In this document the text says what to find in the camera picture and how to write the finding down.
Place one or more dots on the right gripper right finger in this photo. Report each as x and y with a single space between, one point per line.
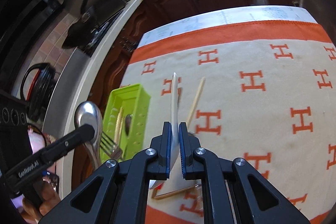
233 191

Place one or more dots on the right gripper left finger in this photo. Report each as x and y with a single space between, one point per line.
117 192

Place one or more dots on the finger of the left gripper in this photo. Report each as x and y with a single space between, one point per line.
62 146

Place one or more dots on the steel fork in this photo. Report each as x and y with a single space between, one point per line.
110 148

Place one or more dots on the large steel ladle spoon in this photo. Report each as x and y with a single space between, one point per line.
88 113

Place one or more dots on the white ceramic soup spoon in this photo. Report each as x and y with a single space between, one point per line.
174 148

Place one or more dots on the bamboo chopstick red band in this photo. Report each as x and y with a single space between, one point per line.
118 127

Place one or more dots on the large steel tablespoon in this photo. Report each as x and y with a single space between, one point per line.
127 123

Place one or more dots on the person's left hand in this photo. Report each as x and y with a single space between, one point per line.
48 198

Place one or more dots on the pink rice cooker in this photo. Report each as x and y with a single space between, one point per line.
39 141

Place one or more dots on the dark wooden chopstick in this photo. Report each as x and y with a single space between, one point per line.
156 196

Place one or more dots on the black round pan rack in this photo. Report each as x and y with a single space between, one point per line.
40 90

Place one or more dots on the green plastic utensil tray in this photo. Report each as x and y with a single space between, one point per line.
134 100

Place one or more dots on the orange beige H-pattern cloth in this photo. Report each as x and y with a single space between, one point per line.
269 97

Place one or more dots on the pale chopstick red striped end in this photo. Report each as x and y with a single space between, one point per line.
195 101

